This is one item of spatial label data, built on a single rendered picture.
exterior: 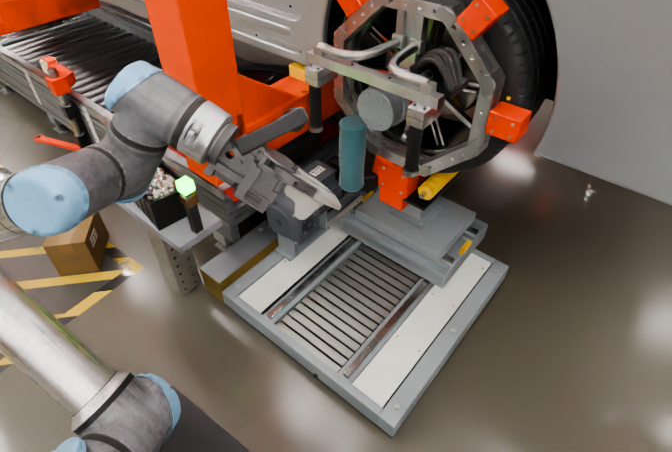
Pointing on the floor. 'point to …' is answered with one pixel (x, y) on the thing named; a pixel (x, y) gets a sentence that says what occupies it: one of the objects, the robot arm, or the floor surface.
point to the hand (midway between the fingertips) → (336, 200)
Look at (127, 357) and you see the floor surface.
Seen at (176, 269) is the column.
